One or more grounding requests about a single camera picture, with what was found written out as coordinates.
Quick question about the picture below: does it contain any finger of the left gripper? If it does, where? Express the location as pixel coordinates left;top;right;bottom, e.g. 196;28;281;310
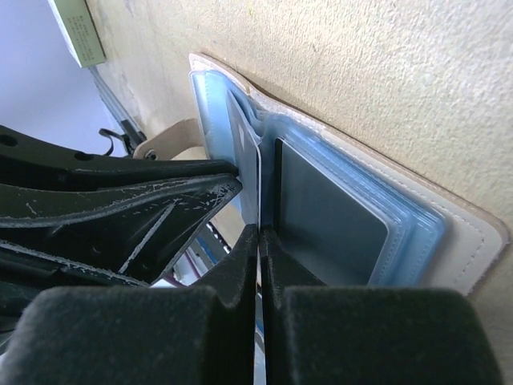
1;174;241;287
1;126;238;191

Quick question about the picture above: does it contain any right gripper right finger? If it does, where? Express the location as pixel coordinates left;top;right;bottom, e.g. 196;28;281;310
260;227;503;384

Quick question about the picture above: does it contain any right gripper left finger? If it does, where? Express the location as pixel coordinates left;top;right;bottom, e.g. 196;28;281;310
1;225;257;384

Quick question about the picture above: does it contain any dark grey credit card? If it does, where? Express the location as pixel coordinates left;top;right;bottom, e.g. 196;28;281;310
275;140;389;286

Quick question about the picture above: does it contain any white green paper box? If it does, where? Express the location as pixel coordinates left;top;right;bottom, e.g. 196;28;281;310
47;0;106;68

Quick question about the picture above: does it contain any aluminium table frame rail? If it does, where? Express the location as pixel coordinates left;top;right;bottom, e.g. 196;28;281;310
89;67;147;146

